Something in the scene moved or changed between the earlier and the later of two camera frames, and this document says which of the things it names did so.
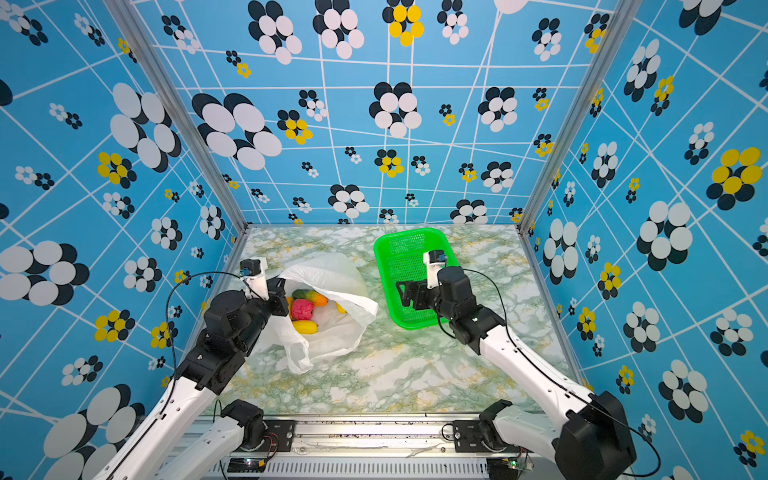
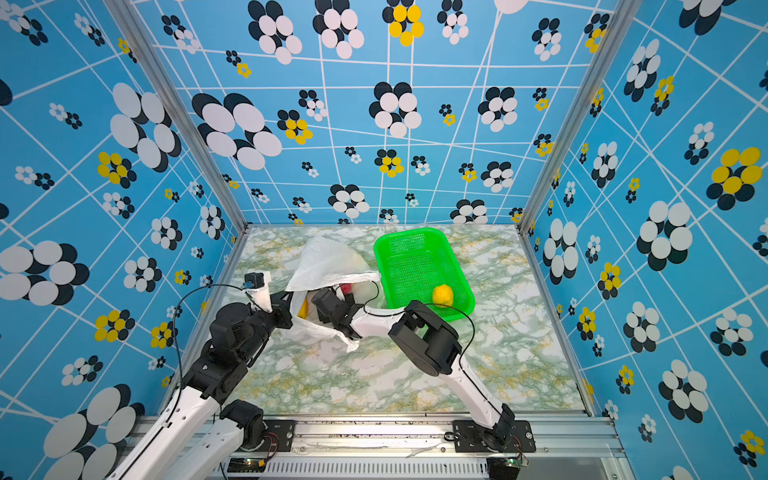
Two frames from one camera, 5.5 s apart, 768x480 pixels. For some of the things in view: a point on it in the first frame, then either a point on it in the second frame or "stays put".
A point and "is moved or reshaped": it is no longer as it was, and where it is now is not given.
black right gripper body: x=442 y=309 to x=350 y=302
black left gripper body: x=261 y=312 to x=266 y=324
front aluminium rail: x=369 y=448 stays put
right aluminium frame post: x=624 y=11 stays put
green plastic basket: x=400 y=257 stays put
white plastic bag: x=341 y=322 is moved or reshaped
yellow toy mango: x=305 y=327 to x=303 y=312
